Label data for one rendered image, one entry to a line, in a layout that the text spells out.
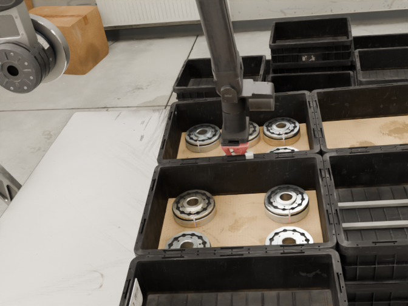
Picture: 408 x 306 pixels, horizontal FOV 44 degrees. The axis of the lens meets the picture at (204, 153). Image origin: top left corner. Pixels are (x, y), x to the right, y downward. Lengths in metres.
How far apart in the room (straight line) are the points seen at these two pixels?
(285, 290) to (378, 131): 0.60
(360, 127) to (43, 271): 0.94
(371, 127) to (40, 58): 0.91
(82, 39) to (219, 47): 3.04
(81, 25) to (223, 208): 2.97
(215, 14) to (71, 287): 0.76
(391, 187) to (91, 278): 0.77
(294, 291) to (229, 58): 0.49
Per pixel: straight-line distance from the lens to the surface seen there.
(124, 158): 1.71
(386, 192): 1.27
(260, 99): 1.19
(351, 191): 1.27
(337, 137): 1.44
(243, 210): 1.22
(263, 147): 1.42
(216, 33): 1.03
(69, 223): 1.53
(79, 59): 4.03
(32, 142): 3.40
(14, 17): 1.39
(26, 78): 1.42
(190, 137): 1.45
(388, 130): 1.48
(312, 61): 2.61
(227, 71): 1.10
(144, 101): 3.49
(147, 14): 4.30
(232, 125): 1.23
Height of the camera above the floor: 1.65
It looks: 35 degrees down
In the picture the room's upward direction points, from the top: 10 degrees counter-clockwise
